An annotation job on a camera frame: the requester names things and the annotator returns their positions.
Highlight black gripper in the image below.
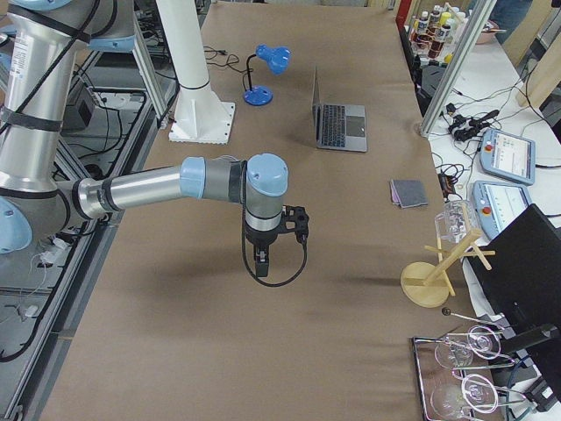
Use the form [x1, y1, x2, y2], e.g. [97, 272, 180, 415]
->
[244, 224, 279, 276]

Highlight grey laptop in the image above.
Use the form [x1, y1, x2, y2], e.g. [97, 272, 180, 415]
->
[311, 68, 368, 153]

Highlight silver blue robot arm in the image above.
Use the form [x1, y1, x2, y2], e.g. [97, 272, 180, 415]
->
[1, 1, 289, 281]

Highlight grey purple folded cloths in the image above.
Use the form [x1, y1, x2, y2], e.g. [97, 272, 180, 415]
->
[389, 179, 429, 209]

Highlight wooden mug tree stand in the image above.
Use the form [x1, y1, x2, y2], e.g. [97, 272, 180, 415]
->
[401, 228, 495, 308]

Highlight blue desk lamp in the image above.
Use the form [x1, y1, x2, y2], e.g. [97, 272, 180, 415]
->
[244, 44, 292, 106]

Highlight clear glass mug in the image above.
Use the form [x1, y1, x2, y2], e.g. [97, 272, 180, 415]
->
[435, 200, 480, 244]

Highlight wine glass upper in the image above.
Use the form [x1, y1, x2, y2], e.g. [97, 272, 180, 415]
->
[434, 325, 501, 368]

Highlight wine glass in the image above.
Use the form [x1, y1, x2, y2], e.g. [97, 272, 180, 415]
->
[434, 325, 501, 368]
[430, 374, 499, 420]

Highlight blue teach pendant near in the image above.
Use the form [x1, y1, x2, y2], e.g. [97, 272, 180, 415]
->
[472, 181, 532, 239]

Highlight blue teach pendant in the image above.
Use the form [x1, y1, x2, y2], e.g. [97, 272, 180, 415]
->
[472, 181, 532, 239]
[479, 129, 536, 186]

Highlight wine glass lower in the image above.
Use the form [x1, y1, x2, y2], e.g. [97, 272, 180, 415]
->
[430, 374, 499, 420]

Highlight black monitor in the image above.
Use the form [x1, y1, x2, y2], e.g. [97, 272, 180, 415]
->
[468, 204, 560, 396]

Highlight blue teach pendant far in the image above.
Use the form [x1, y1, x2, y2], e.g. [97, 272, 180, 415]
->
[479, 129, 536, 186]

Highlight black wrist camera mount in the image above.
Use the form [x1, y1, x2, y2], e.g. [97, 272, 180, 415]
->
[279, 205, 309, 245]

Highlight black braided camera cable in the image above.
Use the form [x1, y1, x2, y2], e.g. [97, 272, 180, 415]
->
[239, 205, 309, 289]

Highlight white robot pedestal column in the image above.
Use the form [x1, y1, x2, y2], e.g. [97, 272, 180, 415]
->
[157, 0, 235, 145]

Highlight black lamp power cord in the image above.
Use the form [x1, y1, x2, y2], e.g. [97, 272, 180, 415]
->
[203, 46, 250, 89]

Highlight copper wire bottle rack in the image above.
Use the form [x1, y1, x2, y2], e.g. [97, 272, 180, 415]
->
[408, 1, 467, 63]

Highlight aluminium frame post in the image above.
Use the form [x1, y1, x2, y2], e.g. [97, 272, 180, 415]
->
[419, 0, 496, 138]

